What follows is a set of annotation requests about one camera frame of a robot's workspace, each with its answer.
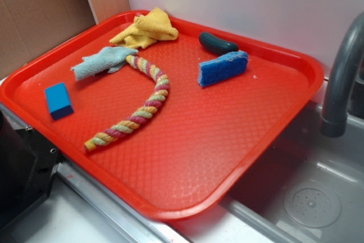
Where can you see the light blue cloth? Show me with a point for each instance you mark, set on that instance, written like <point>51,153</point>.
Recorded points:
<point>110,59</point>

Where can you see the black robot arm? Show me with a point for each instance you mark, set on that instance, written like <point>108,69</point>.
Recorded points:
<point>28,165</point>

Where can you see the brown cardboard panel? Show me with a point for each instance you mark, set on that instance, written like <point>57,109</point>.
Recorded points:
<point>30,28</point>

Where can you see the red plastic tray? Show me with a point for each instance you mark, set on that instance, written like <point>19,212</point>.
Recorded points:
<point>198,144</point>

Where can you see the grey toy sink basin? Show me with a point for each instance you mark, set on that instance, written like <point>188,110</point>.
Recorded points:
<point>304,188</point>

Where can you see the blue rectangular block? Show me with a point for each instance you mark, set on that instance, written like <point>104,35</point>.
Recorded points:
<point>58,101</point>

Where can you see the dark green toy cucumber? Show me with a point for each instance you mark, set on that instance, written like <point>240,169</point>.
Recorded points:
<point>216,45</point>

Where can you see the yellow cloth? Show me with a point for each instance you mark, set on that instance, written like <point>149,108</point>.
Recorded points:
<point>146,30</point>

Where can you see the grey faucet spout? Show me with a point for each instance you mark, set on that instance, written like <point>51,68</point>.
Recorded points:
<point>344,92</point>

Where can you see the blue sponge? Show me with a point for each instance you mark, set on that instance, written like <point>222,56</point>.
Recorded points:
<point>222,68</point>

